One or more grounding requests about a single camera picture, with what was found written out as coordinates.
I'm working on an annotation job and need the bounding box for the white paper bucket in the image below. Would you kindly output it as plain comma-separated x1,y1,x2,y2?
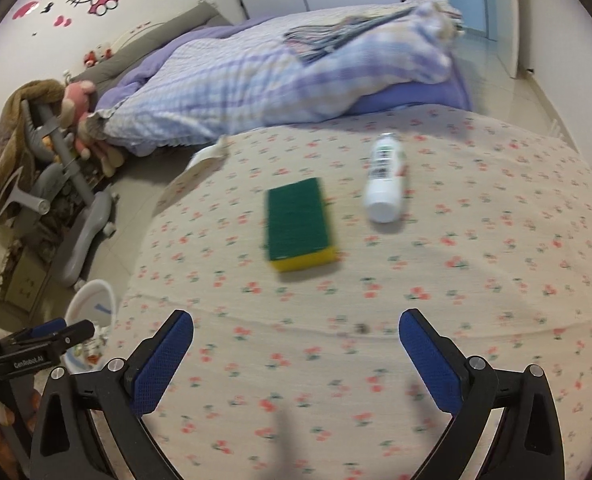
66,280,116,376

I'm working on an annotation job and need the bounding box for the cardboard box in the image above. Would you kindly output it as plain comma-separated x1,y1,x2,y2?
0,252,51,306

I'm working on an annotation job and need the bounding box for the purple plaid quilt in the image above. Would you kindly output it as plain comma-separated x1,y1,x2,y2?
93,0,464,158

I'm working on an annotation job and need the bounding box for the pink plush toy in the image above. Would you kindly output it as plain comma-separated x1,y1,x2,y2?
58,80,126,178

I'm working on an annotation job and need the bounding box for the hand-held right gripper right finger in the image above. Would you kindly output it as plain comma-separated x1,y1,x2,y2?
398,308,566,480

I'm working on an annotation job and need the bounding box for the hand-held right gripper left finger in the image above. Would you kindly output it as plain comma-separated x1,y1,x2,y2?
30,310,195,480

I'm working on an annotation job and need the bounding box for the small red white plush toy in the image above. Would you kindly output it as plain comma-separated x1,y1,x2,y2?
83,42,114,68

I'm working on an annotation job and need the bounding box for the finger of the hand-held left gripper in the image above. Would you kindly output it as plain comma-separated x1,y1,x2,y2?
6,318,67,345
13,321,96,361

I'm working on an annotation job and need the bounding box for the folded grey striped cloth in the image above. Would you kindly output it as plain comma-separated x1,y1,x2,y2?
283,6,419,63

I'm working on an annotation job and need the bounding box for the purple bed sheet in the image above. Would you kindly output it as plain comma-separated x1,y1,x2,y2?
348,80,472,116

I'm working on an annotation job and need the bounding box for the white plastic bottle green label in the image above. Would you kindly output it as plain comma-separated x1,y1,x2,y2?
363,132,407,224

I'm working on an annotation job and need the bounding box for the green and yellow sponge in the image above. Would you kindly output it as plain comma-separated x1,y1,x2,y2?
266,177,339,273

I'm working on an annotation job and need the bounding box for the floral tablecloth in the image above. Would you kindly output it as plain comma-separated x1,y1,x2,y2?
113,105,592,480

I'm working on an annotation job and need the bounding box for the brown blanket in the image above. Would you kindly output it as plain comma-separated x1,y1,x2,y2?
0,79,76,238

